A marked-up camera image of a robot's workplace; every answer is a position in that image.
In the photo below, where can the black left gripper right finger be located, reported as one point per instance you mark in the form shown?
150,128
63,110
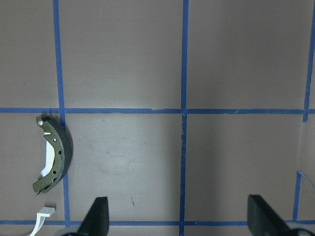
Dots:
263,220

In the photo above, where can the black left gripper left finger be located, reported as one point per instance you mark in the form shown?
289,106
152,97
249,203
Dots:
96,222

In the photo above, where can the white curved plastic part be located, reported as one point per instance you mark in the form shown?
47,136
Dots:
41,217

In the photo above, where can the olive green brake shoe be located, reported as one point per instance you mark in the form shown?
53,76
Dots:
58,154

